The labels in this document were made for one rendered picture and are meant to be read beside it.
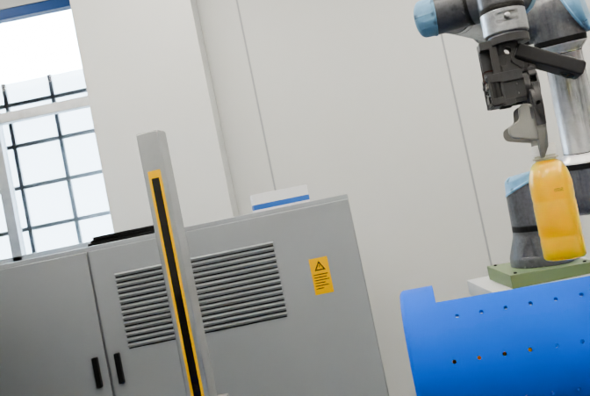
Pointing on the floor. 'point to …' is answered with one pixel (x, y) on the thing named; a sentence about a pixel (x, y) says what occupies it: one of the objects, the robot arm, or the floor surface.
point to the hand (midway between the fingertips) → (543, 149)
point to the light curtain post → (176, 264)
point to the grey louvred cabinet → (53, 262)
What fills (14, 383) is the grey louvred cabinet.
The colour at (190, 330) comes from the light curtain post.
